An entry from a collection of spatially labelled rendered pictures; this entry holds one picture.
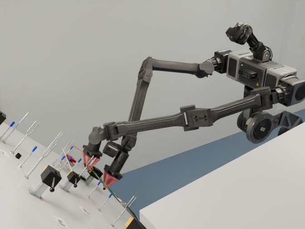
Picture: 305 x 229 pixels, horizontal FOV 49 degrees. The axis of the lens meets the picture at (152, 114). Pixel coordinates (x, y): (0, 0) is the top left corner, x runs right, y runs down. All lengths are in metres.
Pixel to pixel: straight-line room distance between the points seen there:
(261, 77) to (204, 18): 1.48
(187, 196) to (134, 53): 2.51
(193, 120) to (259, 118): 0.61
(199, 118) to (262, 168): 0.96
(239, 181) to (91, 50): 2.35
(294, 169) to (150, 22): 2.49
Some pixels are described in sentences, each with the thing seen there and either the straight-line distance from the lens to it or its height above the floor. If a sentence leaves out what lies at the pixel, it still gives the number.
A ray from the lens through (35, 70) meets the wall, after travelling 2.68.
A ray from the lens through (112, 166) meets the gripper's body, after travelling 1.70.
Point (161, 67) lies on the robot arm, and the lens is 1.86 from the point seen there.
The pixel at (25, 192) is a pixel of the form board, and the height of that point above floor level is 1.51.
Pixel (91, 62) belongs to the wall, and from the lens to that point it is 2.79.
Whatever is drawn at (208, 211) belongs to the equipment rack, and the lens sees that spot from 0.45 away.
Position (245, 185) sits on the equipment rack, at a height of 1.85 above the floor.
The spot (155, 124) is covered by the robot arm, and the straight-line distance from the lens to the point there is 1.51.
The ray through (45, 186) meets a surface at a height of 1.50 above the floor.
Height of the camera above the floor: 2.17
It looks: 29 degrees down
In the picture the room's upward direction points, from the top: 1 degrees counter-clockwise
